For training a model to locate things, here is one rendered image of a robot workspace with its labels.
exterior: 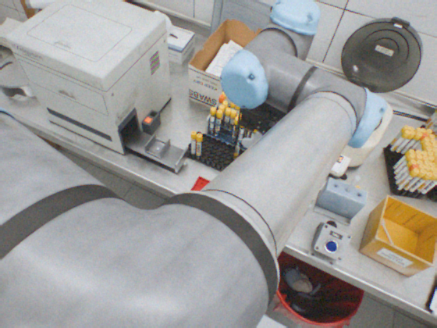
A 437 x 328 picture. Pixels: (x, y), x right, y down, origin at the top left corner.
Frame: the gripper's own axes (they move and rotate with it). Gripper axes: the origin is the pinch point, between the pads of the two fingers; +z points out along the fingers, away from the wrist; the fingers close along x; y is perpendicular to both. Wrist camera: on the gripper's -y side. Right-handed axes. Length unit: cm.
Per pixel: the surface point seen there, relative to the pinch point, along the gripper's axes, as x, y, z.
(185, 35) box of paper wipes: -44, 47, 13
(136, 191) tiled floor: -18, 65, 107
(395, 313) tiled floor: -23, -80, 107
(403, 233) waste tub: -6.7, -40.5, 18.2
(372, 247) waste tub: 3.7, -32.5, 14.0
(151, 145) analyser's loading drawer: 3.6, 31.1, 14.8
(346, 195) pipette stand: -3.9, -22.0, 9.1
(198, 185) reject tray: 6.5, 14.1, 18.9
